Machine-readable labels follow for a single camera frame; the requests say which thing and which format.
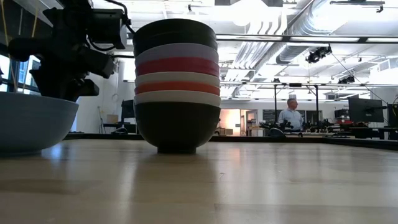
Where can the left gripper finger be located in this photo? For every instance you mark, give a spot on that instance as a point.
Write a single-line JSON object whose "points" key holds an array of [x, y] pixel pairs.
{"points": [[56, 84], [88, 87]]}

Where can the blue bowl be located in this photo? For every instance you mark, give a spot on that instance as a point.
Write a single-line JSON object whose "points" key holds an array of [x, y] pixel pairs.
{"points": [[34, 121]]}

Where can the coral red bowl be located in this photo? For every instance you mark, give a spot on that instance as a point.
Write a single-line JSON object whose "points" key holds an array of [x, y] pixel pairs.
{"points": [[177, 87]]}

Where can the white bowl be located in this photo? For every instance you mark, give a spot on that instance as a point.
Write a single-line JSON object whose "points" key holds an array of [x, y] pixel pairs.
{"points": [[177, 77], [177, 97]]}

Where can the magenta bowl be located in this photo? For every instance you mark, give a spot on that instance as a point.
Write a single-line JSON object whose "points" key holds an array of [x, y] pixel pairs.
{"points": [[177, 66]]}

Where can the black bowl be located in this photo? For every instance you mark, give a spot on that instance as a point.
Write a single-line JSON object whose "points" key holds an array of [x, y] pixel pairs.
{"points": [[177, 127], [174, 26], [174, 40]]}

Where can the black background robot arm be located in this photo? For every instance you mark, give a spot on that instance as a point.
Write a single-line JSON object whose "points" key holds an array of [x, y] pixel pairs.
{"points": [[276, 127]]}

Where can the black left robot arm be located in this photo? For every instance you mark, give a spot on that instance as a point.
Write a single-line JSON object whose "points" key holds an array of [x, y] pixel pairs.
{"points": [[68, 18]]}

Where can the black computer monitor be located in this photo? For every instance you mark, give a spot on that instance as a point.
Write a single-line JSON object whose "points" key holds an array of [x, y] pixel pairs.
{"points": [[128, 109], [365, 110]]}

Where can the person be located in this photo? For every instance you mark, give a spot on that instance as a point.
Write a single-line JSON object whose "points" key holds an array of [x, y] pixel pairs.
{"points": [[290, 118]]}

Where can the black ceiling spotlight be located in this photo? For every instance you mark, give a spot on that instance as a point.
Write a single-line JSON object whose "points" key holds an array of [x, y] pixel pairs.
{"points": [[317, 54]]}

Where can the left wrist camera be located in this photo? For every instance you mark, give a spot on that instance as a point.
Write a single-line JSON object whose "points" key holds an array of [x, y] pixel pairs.
{"points": [[107, 28]]}

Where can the black metal stand frame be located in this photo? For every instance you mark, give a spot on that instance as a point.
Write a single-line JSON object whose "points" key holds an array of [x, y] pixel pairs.
{"points": [[275, 102]]}

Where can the black aluminium table frame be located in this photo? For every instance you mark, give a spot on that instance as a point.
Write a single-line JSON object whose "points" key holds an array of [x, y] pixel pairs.
{"points": [[280, 140]]}

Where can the silver ventilation duct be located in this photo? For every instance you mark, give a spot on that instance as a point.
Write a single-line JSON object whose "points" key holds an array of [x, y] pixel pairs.
{"points": [[311, 21]]}

